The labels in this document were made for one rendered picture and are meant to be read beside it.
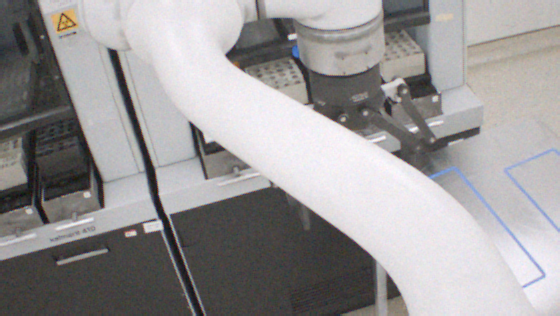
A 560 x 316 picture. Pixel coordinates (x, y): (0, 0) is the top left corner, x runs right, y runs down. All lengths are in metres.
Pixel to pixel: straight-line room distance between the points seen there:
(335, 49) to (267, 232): 1.16
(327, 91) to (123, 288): 1.23
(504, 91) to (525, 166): 1.66
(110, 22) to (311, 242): 1.32
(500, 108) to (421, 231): 2.62
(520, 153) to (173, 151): 0.81
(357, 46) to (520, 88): 2.51
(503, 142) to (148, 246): 0.89
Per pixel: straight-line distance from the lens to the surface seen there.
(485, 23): 3.24
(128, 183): 1.70
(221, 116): 0.49
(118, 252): 1.75
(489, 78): 3.19
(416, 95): 1.67
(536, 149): 1.52
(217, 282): 1.88
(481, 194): 1.40
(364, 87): 0.70
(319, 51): 0.67
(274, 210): 1.74
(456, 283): 0.38
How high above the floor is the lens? 1.78
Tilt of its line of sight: 40 degrees down
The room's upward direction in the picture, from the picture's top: 11 degrees counter-clockwise
